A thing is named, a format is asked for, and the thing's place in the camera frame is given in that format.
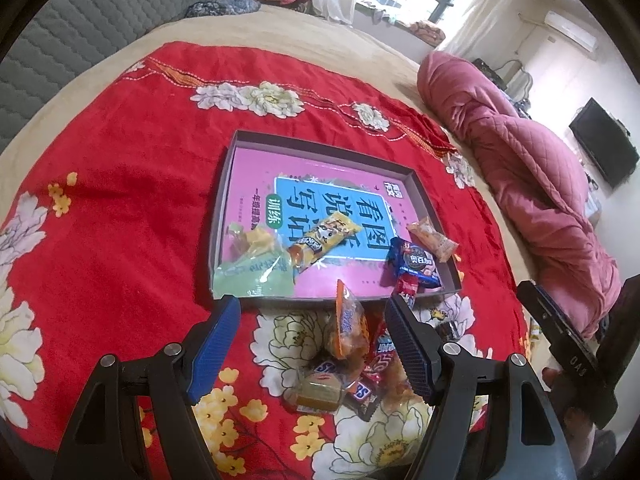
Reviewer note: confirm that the small dark snack packet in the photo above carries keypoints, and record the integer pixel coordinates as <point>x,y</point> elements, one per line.
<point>450,331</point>

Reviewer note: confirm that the white metal chair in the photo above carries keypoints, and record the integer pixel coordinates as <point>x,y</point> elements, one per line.
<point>517,80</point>

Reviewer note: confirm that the blue cookie packet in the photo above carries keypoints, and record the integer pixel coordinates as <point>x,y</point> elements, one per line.
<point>412,262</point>

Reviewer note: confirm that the green snack packet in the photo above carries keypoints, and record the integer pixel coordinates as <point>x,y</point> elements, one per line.
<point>260,275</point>

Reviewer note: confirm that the person's right hand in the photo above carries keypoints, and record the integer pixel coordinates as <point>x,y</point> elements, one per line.
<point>572,422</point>

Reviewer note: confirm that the pink book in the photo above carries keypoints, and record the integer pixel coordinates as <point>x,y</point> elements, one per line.
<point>260,170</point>

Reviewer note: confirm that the orange clear snack packet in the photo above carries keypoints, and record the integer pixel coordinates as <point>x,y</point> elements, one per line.
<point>347,320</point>

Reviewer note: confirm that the white air conditioner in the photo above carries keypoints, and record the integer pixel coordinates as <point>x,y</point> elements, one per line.
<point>570,27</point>

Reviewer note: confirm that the yellow snack packet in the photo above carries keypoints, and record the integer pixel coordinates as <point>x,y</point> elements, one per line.
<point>320,240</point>

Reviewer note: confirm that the pink quilt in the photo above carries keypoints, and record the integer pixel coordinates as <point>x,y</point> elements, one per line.
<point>540,185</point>

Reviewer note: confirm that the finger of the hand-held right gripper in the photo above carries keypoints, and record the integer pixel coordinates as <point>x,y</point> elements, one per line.
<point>575,355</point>

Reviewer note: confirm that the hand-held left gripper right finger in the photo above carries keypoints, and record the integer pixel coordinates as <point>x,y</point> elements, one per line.
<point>412,350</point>

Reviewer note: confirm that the red floral blanket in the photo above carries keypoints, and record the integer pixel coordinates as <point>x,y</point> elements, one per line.
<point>125,160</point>

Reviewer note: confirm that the small orange snack packet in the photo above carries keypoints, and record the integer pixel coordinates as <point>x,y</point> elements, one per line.
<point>432,240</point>

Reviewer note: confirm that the black television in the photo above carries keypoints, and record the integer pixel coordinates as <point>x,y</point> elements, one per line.
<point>605,145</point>

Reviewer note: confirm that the brown chocolate bar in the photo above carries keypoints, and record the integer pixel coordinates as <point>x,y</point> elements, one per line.
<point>362,397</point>
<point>325,366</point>

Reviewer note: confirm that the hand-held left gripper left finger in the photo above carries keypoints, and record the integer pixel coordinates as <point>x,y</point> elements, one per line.
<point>215,350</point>

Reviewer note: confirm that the long red snack packet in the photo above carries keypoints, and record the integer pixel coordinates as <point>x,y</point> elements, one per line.
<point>407,287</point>

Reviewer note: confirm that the grey quilted headboard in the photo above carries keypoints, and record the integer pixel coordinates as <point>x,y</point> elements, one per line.
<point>100,25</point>

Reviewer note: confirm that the grey cardboard box tray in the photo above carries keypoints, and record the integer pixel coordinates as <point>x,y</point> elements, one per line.
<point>225,180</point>

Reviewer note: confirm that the green brown cake packet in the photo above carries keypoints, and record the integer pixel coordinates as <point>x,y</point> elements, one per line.
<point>317,390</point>

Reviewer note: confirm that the blue floral cloth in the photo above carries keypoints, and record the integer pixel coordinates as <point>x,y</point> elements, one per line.
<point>220,8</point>

